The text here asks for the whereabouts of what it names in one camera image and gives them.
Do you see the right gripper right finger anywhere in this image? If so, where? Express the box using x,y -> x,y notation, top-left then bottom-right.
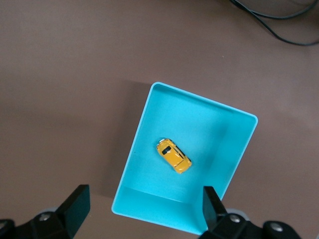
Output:
198,185 -> 265,239

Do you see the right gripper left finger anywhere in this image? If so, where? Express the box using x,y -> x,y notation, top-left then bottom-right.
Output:
14,184 -> 91,239

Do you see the yellow toy beetle car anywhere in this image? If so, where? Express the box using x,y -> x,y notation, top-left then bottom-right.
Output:
156,137 -> 193,174

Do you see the teal plastic bin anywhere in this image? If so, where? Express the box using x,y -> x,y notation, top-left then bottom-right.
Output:
111,81 -> 259,236

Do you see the black cable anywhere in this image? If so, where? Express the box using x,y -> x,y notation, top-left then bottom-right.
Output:
228,0 -> 319,19
234,0 -> 319,46

